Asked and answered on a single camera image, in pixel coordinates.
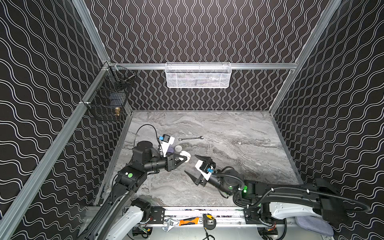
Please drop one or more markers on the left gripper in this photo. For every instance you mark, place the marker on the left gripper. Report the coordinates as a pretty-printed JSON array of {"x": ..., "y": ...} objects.
[{"x": 172, "y": 162}]

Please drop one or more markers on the purple earbud charging case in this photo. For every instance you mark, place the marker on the purple earbud charging case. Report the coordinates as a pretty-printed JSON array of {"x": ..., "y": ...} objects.
[{"x": 170, "y": 150}]

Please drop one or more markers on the white earbud charging case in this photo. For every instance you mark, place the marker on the white earbud charging case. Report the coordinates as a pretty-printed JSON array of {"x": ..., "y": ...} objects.
[{"x": 178, "y": 148}]

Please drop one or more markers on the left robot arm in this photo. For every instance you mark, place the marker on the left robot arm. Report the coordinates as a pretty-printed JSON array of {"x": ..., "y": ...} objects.
[{"x": 119, "y": 214}]

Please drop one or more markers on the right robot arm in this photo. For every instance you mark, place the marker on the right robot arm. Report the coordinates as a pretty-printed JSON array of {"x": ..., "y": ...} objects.
[{"x": 271, "y": 202}]

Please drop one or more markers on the silver combination wrench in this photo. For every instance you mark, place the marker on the silver combination wrench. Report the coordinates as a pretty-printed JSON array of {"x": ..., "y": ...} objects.
[{"x": 192, "y": 138}]

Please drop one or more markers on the black yellow tape measure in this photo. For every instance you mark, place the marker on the black yellow tape measure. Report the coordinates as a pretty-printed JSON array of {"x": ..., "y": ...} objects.
[{"x": 209, "y": 222}]

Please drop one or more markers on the orange adjustable wrench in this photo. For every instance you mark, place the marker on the orange adjustable wrench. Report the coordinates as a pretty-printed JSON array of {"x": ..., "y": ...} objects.
[{"x": 171, "y": 223}]

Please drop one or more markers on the brass padlock in basket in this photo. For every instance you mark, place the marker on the brass padlock in basket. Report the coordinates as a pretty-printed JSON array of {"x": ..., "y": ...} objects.
[{"x": 117, "y": 111}]

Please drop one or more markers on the grey cloth pad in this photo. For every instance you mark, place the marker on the grey cloth pad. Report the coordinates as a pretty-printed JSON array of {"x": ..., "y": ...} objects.
[{"x": 315, "y": 225}]

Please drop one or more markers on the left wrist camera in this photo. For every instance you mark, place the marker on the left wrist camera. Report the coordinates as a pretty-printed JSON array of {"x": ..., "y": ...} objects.
[{"x": 165, "y": 142}]

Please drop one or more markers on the white wire mesh basket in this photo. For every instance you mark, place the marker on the white wire mesh basket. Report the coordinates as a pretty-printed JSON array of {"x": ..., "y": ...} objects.
[{"x": 196, "y": 75}]

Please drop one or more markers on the black wire basket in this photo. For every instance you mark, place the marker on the black wire basket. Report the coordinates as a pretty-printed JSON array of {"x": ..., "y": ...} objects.
[{"x": 112, "y": 91}]

